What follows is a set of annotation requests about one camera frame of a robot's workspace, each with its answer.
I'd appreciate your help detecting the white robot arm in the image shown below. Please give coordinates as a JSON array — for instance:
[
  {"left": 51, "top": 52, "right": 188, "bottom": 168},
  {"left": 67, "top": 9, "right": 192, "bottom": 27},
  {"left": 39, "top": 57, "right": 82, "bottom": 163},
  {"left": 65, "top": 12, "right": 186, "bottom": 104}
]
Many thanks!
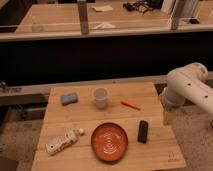
[{"left": 159, "top": 62, "right": 213, "bottom": 125}]

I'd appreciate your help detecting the blue sponge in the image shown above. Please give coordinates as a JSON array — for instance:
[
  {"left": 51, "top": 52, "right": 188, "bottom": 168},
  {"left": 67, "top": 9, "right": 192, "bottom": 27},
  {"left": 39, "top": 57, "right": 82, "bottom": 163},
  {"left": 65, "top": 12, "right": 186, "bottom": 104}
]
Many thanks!
[{"left": 61, "top": 93, "right": 78, "bottom": 105}]

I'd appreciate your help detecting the orange marker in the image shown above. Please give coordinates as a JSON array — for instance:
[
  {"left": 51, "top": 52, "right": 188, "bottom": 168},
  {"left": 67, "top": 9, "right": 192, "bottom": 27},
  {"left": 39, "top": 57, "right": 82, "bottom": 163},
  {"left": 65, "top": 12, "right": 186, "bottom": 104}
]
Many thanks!
[{"left": 121, "top": 99, "right": 141, "bottom": 110}]

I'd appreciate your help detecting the clear bottle on far table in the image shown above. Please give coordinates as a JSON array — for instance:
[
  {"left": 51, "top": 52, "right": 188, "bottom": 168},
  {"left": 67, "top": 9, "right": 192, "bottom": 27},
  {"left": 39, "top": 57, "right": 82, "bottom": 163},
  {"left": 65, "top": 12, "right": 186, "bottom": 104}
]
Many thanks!
[{"left": 31, "top": 17, "right": 43, "bottom": 32}]

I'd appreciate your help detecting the grey metal post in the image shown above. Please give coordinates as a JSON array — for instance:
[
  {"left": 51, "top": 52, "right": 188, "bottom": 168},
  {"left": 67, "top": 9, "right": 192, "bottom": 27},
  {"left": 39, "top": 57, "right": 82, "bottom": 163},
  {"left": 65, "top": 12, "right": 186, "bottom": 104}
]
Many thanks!
[
  {"left": 77, "top": 0, "right": 89, "bottom": 34},
  {"left": 170, "top": 0, "right": 186, "bottom": 30}
]

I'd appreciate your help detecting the grey metal post right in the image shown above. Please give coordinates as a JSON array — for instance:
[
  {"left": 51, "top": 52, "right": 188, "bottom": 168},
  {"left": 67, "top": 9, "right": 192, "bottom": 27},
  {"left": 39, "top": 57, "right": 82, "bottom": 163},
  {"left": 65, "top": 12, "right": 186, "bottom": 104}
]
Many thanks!
[{"left": 170, "top": 0, "right": 186, "bottom": 30}]

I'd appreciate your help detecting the white crumpled cloth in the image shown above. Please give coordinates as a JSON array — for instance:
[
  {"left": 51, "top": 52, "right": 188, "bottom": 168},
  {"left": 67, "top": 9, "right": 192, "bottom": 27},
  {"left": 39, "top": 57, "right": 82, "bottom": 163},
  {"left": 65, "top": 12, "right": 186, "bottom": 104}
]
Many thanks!
[{"left": 92, "top": 22, "right": 116, "bottom": 29}]

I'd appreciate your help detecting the black cables bundle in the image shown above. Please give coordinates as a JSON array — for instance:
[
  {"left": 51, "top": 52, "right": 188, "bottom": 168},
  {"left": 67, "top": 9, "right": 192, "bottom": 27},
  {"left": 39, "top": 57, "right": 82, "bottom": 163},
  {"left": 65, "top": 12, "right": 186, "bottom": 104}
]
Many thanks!
[{"left": 122, "top": 0, "right": 158, "bottom": 14}]

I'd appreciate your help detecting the black rectangular block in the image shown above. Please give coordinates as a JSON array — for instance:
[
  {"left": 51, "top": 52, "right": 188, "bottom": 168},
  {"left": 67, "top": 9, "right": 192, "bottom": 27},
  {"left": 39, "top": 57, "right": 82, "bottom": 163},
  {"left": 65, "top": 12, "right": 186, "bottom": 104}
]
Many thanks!
[{"left": 138, "top": 120, "right": 148, "bottom": 143}]

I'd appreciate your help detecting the white paper sheet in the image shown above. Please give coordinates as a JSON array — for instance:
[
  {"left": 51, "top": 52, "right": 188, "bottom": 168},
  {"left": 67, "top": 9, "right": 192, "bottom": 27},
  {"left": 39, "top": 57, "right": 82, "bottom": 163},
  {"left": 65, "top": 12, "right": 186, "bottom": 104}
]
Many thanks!
[{"left": 91, "top": 5, "right": 113, "bottom": 12}]

